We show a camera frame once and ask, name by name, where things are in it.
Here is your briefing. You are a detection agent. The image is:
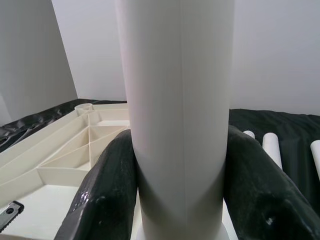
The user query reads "white ribbed plastic table top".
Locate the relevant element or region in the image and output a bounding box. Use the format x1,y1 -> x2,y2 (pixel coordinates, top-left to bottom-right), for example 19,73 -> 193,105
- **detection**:
0,102 -> 141,240

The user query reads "black quilted bench cover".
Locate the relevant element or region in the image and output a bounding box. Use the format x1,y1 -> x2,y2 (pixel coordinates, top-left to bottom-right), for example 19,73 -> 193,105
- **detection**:
0,98 -> 320,208

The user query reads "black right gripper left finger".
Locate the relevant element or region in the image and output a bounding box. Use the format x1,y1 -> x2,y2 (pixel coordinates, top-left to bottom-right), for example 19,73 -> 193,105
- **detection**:
54,129 -> 140,240

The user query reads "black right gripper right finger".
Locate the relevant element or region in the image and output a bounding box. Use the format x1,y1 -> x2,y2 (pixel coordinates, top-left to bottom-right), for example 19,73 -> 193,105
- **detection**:
222,124 -> 320,240

